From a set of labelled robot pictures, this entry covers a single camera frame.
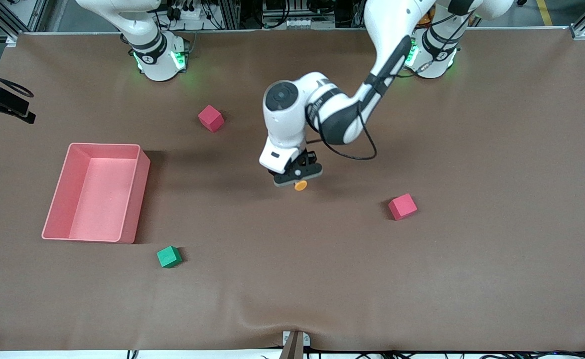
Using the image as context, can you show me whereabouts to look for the pink foam cube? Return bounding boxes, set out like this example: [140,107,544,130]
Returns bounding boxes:
[197,104,225,133]
[388,193,418,221]

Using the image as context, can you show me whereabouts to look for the brown table cover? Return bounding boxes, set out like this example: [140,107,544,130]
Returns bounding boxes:
[0,27,585,352]

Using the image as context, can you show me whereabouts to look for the pink plastic bin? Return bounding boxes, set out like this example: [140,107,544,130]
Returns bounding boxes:
[41,143,151,244]

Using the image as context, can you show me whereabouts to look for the green foam cube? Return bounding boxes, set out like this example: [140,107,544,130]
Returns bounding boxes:
[156,245,182,269]

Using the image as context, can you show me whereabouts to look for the white power strip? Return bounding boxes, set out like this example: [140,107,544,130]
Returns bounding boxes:
[172,4,202,21]

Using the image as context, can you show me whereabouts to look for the yellow floor tape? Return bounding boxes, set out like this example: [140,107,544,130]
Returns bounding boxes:
[536,0,555,26]

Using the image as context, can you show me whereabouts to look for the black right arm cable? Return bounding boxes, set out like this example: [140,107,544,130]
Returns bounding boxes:
[0,60,34,98]

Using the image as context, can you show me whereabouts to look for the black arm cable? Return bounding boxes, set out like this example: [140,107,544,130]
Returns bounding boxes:
[0,60,34,98]
[317,100,378,162]

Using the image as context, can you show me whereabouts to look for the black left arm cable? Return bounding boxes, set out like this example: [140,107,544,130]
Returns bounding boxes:
[317,100,378,162]

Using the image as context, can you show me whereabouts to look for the metal clamp bracket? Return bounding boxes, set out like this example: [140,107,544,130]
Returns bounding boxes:
[282,331,311,348]

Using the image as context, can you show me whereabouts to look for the brown angled post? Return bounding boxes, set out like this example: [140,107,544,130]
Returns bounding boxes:
[279,331,304,359]

